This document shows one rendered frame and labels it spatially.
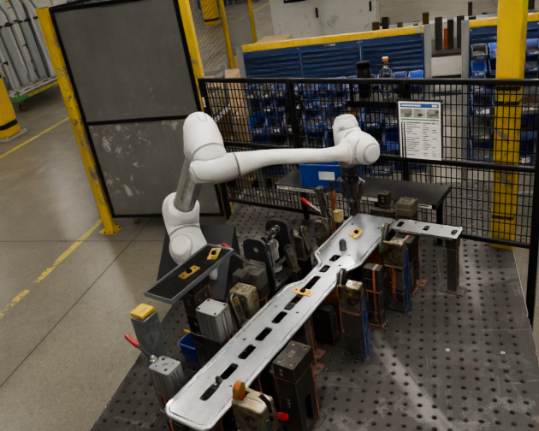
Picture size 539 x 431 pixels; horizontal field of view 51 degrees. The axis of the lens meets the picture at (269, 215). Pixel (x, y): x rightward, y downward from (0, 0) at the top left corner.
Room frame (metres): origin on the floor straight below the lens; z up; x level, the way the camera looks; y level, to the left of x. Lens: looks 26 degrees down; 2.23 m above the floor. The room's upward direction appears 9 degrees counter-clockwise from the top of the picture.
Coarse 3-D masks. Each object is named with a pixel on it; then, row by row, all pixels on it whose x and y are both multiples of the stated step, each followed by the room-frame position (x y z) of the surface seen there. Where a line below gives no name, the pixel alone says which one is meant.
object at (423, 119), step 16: (400, 112) 2.60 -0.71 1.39; (416, 112) 2.55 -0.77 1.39; (432, 112) 2.50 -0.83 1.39; (400, 128) 2.60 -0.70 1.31; (416, 128) 2.55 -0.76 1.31; (432, 128) 2.50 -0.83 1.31; (400, 144) 2.60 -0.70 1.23; (416, 144) 2.55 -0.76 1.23; (432, 144) 2.50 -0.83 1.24; (416, 160) 2.56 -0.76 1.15; (432, 160) 2.50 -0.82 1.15
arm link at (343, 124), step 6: (336, 120) 2.16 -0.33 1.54; (342, 120) 2.14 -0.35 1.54; (348, 120) 2.14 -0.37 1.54; (354, 120) 2.15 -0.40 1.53; (336, 126) 2.15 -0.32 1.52; (342, 126) 2.13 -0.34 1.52; (348, 126) 2.12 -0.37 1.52; (354, 126) 2.13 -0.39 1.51; (336, 132) 2.15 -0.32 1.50; (342, 132) 2.12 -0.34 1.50; (348, 132) 2.10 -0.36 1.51; (336, 138) 2.14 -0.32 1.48; (342, 138) 2.10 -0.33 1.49; (336, 144) 2.14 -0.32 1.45
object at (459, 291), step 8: (448, 240) 2.05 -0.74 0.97; (456, 240) 2.03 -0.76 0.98; (448, 248) 2.05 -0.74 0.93; (456, 248) 2.03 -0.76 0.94; (448, 256) 2.05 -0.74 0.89; (456, 256) 2.03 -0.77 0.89; (448, 264) 2.05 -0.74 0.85; (456, 264) 2.03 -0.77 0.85; (448, 272) 2.05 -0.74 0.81; (456, 272) 2.03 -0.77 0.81; (448, 280) 2.05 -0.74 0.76; (456, 280) 2.03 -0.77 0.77; (440, 288) 2.08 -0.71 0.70; (448, 288) 2.05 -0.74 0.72; (456, 288) 2.03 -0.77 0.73; (464, 288) 2.05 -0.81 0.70
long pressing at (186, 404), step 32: (320, 256) 2.05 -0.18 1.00; (352, 256) 2.00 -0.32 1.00; (288, 288) 1.84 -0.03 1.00; (320, 288) 1.81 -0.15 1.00; (256, 320) 1.67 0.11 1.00; (288, 320) 1.64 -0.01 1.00; (224, 352) 1.52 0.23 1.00; (256, 352) 1.50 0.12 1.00; (192, 384) 1.39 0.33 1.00; (224, 384) 1.37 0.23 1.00; (192, 416) 1.26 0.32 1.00
